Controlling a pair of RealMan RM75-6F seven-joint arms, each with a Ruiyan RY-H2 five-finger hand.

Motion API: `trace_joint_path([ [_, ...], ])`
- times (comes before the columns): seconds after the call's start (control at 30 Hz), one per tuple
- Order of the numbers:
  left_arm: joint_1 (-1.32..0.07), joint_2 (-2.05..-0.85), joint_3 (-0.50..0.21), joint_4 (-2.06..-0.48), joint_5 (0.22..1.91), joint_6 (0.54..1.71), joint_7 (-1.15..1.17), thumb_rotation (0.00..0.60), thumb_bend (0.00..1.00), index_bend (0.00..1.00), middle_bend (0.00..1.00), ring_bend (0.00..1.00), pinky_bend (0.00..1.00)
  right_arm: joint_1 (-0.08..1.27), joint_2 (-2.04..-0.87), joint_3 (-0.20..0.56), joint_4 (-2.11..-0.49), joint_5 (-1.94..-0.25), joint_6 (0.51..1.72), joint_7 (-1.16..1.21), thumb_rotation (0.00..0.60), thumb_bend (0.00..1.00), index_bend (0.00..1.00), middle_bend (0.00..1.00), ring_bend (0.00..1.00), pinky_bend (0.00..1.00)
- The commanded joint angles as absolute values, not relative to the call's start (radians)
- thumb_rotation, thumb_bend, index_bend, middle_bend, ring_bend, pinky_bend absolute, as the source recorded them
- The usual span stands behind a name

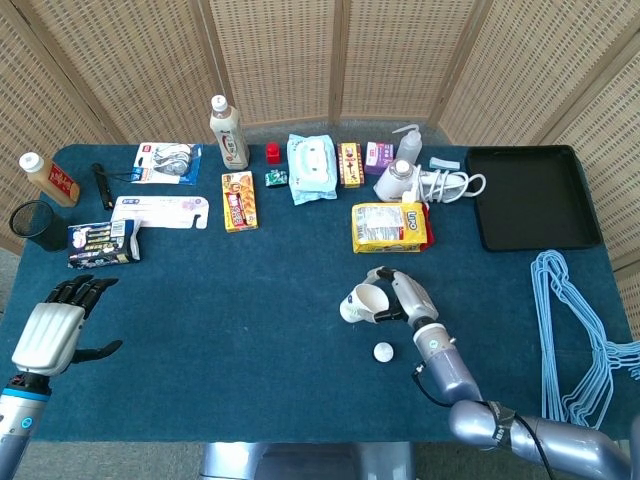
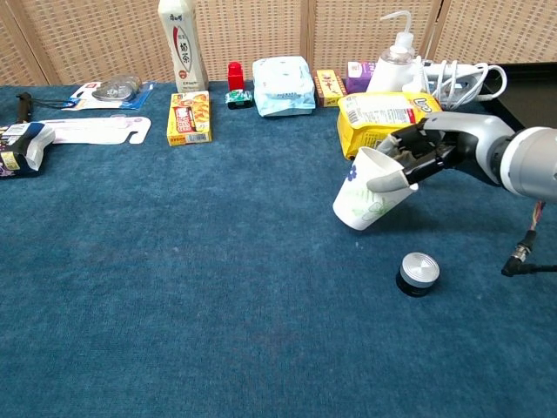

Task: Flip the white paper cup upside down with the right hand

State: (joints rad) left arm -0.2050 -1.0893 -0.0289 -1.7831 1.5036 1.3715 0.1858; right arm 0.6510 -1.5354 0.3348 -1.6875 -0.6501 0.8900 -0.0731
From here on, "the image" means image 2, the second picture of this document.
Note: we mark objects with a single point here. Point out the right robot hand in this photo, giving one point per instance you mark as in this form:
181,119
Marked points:
461,135

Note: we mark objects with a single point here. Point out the white floral paper cup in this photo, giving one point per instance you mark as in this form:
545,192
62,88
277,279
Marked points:
370,204

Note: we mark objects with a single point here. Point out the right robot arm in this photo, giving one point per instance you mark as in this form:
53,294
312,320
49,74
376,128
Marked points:
528,161

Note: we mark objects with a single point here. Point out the black jar with silver lid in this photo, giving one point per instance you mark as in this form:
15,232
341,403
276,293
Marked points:
418,272

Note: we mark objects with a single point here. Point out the white power strip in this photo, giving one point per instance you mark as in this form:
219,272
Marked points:
435,69

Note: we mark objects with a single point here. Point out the black tray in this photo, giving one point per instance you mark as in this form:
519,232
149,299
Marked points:
531,96

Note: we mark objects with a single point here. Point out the yellow Lipo snack bag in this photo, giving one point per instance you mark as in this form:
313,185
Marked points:
370,122

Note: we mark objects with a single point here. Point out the white bottle with clear cap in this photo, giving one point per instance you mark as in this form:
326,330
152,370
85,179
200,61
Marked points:
391,72

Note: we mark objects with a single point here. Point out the wash bottle with bent spout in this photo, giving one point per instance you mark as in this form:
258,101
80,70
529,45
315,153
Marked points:
404,41

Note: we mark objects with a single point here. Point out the purple white box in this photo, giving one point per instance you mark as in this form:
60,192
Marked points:
359,74

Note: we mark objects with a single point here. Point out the small yellow red box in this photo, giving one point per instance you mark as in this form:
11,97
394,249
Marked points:
329,87

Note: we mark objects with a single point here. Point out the light blue wet wipes pack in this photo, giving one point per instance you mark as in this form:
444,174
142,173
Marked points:
283,87

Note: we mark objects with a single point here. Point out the green toy car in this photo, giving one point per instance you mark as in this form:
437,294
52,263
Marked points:
238,99

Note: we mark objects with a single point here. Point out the small red block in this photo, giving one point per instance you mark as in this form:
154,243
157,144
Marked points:
235,76

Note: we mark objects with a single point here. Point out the yellow snack box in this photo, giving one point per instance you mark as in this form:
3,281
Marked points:
189,119

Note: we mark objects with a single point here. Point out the cream milk tea bottle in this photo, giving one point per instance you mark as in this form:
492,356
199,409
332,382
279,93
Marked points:
183,48

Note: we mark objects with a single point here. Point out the blue white blister pack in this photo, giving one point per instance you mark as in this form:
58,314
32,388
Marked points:
111,92

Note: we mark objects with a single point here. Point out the white pink toothbrush package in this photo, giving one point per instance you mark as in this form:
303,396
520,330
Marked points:
95,130

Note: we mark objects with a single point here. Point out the woven folding screen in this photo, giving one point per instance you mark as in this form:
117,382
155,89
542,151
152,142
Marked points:
87,39

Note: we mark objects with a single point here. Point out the dark snack bag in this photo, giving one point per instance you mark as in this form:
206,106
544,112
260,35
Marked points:
19,148

